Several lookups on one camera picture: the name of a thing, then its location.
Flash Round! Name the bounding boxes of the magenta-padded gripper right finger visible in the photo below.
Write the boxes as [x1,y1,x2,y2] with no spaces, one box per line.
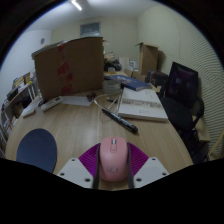
[126,142,170,189]

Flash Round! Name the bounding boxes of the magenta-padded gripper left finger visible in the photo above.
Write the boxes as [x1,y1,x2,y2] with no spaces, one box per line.
[57,143,102,190]

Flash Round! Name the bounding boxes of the pink computer mouse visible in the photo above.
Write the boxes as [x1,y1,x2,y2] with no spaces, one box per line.
[99,135,129,183]

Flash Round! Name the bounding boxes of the round dark blue mouse pad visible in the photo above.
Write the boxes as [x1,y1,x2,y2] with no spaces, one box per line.
[15,128,58,174]

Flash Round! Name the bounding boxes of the black marker pen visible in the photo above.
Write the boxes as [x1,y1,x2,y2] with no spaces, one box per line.
[101,107,139,135]

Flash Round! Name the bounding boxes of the black office chair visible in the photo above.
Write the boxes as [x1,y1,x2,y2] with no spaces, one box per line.
[159,95,206,162]

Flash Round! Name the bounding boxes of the thick white book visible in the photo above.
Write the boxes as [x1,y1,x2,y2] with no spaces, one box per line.
[117,87,169,123]

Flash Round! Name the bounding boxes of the white paper sheet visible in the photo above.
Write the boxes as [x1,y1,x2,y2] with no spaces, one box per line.
[61,95,94,107]

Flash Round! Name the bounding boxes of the white remote control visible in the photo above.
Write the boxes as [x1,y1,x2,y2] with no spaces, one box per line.
[40,96,64,112]

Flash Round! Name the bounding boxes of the small dark clip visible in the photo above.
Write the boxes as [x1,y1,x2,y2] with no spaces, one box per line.
[86,92,98,102]

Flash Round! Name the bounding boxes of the flat white device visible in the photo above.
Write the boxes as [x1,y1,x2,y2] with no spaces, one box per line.
[21,99,43,118]

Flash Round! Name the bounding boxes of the blue book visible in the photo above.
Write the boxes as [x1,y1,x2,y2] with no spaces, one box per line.
[103,73,153,92]

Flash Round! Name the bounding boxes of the white round container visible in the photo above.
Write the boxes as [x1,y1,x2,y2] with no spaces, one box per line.
[102,79,122,95]

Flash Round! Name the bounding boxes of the black monitor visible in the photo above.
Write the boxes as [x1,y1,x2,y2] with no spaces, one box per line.
[165,61,200,109]

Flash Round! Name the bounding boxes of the cluttered shelf unit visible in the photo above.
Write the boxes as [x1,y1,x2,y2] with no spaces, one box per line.
[0,71,38,158]

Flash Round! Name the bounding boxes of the large brown cardboard box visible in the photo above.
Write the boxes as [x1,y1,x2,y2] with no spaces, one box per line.
[33,36,105,101]

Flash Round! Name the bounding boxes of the tall open cardboard box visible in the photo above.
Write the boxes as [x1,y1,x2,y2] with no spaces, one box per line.
[135,42,160,76]

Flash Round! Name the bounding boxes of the ceiling tube light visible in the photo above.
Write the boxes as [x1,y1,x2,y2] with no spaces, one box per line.
[70,0,83,12]

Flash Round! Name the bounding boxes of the thin grey cable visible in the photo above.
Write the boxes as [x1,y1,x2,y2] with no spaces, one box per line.
[93,93,120,112]

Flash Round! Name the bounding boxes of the small wall window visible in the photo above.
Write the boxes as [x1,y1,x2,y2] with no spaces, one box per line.
[79,21,102,38]

